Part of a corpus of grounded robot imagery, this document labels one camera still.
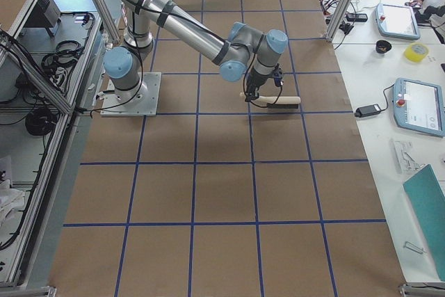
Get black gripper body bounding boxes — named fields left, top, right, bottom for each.
left=243, top=64, right=283, bottom=100

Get beige hand brush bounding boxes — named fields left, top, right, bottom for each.
left=239, top=93, right=301, bottom=109

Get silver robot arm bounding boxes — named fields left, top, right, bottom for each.
left=121, top=0, right=288, bottom=102

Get black power adapter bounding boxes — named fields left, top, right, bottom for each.
left=354, top=104, right=382, bottom=118

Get upper teach pendant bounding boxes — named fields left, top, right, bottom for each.
left=375, top=3, right=420, bottom=40

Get teach pendant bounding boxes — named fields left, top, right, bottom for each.
left=375, top=3, right=420, bottom=40
left=393, top=78, right=444, bottom=138

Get clear plastic bag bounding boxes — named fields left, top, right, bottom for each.
left=391, top=139, right=426, bottom=175

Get yellow tape roll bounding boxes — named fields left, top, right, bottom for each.
left=403, top=42, right=429, bottom=63

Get lower teach pendant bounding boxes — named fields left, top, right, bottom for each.
left=393, top=78, right=444, bottom=138

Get teal folder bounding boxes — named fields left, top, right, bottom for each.
left=403, top=165, right=444, bottom=281

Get grey control box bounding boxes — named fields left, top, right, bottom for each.
left=24, top=0, right=61, bottom=38

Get metal hex key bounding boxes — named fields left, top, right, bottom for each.
left=403, top=241, right=426, bottom=255

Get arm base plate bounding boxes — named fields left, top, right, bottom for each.
left=100, top=72, right=161, bottom=117

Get coiled black cable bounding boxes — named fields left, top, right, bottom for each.
left=24, top=106, right=58, bottom=137

